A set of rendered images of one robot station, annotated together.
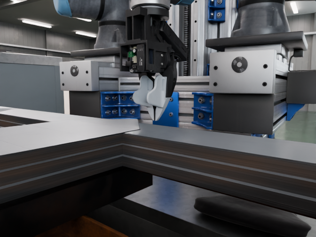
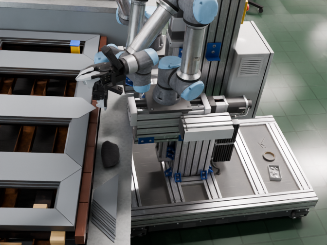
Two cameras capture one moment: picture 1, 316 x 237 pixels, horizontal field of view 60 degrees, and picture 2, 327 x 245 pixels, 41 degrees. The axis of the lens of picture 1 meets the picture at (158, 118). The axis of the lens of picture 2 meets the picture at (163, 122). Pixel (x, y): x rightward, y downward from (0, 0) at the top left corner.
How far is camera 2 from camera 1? 2.24 m
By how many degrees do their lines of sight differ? 53
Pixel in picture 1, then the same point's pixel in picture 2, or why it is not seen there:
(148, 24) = (96, 85)
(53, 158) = (52, 119)
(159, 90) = (101, 103)
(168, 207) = (101, 137)
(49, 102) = not seen: hidden behind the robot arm
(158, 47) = (98, 94)
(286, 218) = (107, 160)
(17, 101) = (123, 34)
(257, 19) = (154, 91)
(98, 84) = not seen: hidden behind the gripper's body
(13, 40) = not seen: outside the picture
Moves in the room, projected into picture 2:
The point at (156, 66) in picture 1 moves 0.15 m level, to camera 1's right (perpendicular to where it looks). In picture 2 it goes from (98, 98) to (115, 113)
